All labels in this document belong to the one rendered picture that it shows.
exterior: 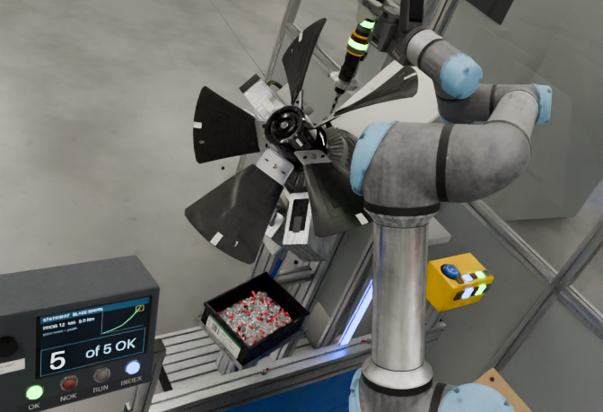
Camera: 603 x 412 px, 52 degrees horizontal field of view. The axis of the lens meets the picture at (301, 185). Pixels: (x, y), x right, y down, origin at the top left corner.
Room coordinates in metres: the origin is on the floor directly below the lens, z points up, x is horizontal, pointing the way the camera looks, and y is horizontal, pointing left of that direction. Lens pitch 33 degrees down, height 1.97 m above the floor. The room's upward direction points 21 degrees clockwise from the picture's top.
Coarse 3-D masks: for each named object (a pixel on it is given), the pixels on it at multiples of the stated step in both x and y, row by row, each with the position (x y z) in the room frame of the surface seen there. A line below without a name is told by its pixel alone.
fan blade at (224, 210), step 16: (240, 176) 1.32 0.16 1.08; (256, 176) 1.34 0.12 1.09; (208, 192) 1.29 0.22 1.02; (224, 192) 1.29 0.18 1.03; (240, 192) 1.30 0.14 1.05; (256, 192) 1.31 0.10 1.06; (272, 192) 1.33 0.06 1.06; (192, 208) 1.26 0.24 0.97; (208, 208) 1.26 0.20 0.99; (224, 208) 1.26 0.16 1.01; (240, 208) 1.27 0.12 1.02; (256, 208) 1.29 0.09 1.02; (272, 208) 1.31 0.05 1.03; (192, 224) 1.23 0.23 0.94; (208, 224) 1.23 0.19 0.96; (224, 224) 1.24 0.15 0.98; (240, 224) 1.25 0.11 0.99; (256, 224) 1.26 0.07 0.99; (208, 240) 1.21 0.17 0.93; (224, 240) 1.22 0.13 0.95; (240, 240) 1.23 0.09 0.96; (256, 240) 1.24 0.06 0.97; (240, 256) 1.20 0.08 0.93; (256, 256) 1.21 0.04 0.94
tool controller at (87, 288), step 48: (0, 288) 0.59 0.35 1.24; (48, 288) 0.62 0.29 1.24; (96, 288) 0.64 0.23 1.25; (144, 288) 0.68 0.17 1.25; (0, 336) 0.53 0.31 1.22; (48, 336) 0.57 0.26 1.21; (96, 336) 0.61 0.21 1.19; (144, 336) 0.66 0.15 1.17; (0, 384) 0.51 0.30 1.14; (48, 384) 0.55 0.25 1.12; (96, 384) 0.60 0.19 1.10
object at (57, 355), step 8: (72, 344) 0.58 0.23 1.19; (40, 352) 0.55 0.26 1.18; (48, 352) 0.56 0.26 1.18; (56, 352) 0.57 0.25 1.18; (64, 352) 0.57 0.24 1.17; (72, 352) 0.58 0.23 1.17; (40, 360) 0.55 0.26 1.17; (48, 360) 0.56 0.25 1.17; (56, 360) 0.56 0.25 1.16; (64, 360) 0.57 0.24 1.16; (72, 360) 0.58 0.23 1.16; (40, 368) 0.55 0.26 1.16; (48, 368) 0.56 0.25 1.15; (56, 368) 0.56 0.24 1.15; (64, 368) 0.57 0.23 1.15; (72, 368) 0.58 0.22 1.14; (40, 376) 0.55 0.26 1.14
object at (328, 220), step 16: (304, 176) 1.27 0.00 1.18; (320, 176) 1.29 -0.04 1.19; (336, 176) 1.31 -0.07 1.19; (320, 192) 1.23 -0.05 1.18; (336, 192) 1.24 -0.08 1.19; (352, 192) 1.26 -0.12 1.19; (320, 208) 1.19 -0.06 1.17; (336, 208) 1.19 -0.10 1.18; (352, 208) 1.20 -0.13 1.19; (320, 224) 1.14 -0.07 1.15; (336, 224) 1.15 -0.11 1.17; (352, 224) 1.16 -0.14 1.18
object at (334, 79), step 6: (366, 48) 1.40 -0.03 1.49; (366, 54) 1.40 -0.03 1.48; (360, 60) 1.38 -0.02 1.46; (336, 72) 1.39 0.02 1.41; (330, 78) 1.35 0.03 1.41; (336, 78) 1.35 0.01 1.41; (336, 84) 1.33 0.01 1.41; (342, 84) 1.33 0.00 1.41; (348, 84) 1.34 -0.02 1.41; (354, 84) 1.36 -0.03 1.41; (348, 90) 1.34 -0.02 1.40
